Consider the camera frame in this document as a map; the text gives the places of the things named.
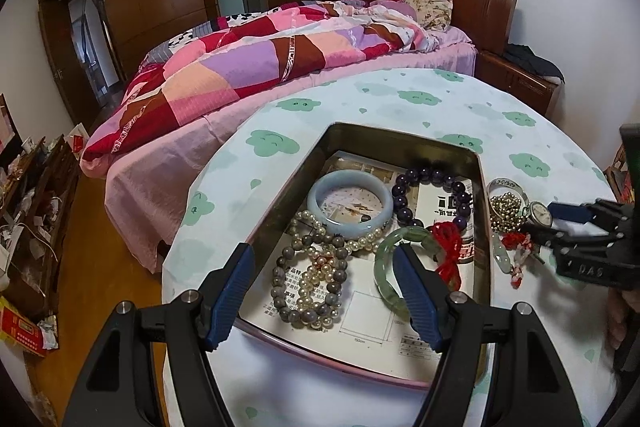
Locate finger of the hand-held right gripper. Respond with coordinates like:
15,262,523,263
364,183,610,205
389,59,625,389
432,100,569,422
547,199,631,233
524,223,621,258

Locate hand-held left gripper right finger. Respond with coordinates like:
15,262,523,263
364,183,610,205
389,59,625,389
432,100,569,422
392,243,583,427

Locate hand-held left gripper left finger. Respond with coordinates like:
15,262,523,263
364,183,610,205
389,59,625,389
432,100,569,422
60,243,256,427

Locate silver wrist watch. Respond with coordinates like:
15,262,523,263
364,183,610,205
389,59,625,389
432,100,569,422
527,202,555,228

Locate green jade bangle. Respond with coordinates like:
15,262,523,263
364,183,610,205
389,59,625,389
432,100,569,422
375,227,451,322

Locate grey bead bracelet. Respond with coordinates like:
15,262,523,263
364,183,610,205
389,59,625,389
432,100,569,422
270,234,351,325

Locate red knotted cord charm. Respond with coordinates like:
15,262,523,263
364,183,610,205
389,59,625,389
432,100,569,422
431,222,463,285

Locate white pearl necklace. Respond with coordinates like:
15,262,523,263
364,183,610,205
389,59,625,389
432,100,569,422
287,209,386,320

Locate purple bead bracelet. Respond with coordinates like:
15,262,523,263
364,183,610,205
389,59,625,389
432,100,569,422
391,168,473,232

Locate pale blue jade bangle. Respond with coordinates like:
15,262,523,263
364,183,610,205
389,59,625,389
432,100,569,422
306,170,394,239

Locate rectangular metal tin box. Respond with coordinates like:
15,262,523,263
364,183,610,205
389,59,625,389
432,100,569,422
235,122,496,390

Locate person's right hand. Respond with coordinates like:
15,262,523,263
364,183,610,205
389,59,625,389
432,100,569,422
606,291,632,353

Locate printed paper sheet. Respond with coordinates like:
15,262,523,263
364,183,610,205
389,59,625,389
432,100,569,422
250,150,488,383

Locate silver bangle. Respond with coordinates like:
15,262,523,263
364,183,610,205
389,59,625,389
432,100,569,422
486,178,532,208

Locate bed with pink sheet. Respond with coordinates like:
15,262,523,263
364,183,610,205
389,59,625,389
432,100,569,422
80,0,476,275

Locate wooden nightstand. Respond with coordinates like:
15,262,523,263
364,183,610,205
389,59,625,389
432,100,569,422
474,49,560,120

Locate dark clothes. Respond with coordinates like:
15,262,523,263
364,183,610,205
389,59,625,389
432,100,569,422
502,43,566,82

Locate cluttered wooden shelf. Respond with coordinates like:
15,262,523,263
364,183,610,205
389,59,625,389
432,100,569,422
0,94,83,358

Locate dark wooden headboard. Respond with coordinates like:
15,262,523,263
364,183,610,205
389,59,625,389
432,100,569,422
320,0,519,52

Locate red cardboard box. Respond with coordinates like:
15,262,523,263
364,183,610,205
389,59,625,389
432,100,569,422
0,296,45,358

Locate patchwork quilt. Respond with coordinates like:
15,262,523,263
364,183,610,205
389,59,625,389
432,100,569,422
81,2,453,170

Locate floral pillow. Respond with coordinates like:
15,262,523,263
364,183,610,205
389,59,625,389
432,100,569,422
404,0,453,30

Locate purple pillow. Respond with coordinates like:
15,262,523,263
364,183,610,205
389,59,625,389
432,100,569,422
370,0,423,25

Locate metal ball bead bracelet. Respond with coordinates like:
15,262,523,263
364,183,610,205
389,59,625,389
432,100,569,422
489,194,528,233

